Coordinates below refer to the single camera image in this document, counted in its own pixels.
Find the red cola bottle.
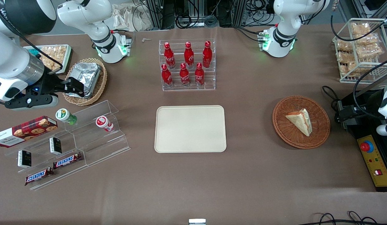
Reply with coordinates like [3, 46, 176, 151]
[164, 42, 176, 69]
[180, 63, 191, 87]
[195, 62, 205, 86]
[161, 64, 174, 88]
[202, 41, 212, 68]
[184, 41, 195, 68]

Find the black yellow control box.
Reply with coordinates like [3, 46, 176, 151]
[336, 81, 387, 192]

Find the red tartan cookie box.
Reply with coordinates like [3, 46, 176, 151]
[0, 116, 58, 148]

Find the small black white box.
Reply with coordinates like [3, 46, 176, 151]
[49, 137, 62, 155]
[18, 150, 32, 168]

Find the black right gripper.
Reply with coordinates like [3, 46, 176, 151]
[23, 73, 85, 98]

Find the Snickers chocolate bar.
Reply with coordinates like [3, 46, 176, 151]
[24, 167, 54, 186]
[53, 152, 83, 169]

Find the clear acrylic stepped display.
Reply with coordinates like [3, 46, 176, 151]
[4, 100, 131, 191]

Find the aluminium foil tray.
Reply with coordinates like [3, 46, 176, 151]
[66, 62, 102, 98]

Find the plastic-wrapped triangle sandwich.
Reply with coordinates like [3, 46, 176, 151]
[285, 108, 313, 137]

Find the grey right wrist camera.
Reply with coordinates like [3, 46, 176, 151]
[5, 93, 59, 110]

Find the black looped cable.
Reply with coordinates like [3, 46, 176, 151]
[306, 211, 387, 225]

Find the aluminium frame rack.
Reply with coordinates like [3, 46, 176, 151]
[145, 0, 247, 30]

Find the green lidded cup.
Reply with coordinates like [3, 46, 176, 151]
[55, 108, 77, 125]

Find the light oval wicker basket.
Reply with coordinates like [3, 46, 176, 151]
[63, 58, 108, 106]

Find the red lidded cup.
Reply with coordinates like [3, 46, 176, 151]
[95, 116, 114, 133]

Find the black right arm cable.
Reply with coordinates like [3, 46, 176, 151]
[0, 8, 63, 75]

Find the clear bag of crackers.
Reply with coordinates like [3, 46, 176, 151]
[353, 34, 380, 48]
[351, 22, 372, 36]
[336, 52, 359, 77]
[336, 39, 354, 53]
[356, 45, 384, 60]

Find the brown round wicker basket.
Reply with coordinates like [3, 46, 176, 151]
[272, 95, 331, 149]

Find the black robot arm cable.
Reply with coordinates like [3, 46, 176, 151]
[330, 14, 387, 43]
[352, 57, 387, 119]

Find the white tray of snacks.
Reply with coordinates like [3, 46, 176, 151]
[23, 44, 73, 75]

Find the clear acrylic bottle rack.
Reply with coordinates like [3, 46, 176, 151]
[159, 38, 216, 92]

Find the white wire rack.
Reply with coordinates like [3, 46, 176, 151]
[333, 18, 387, 84]

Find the crumpled brown paper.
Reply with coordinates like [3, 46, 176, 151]
[111, 2, 154, 32]

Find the black table cable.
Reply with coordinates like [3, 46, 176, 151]
[322, 85, 341, 108]

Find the beige plastic tray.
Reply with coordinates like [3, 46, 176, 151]
[154, 105, 227, 153]

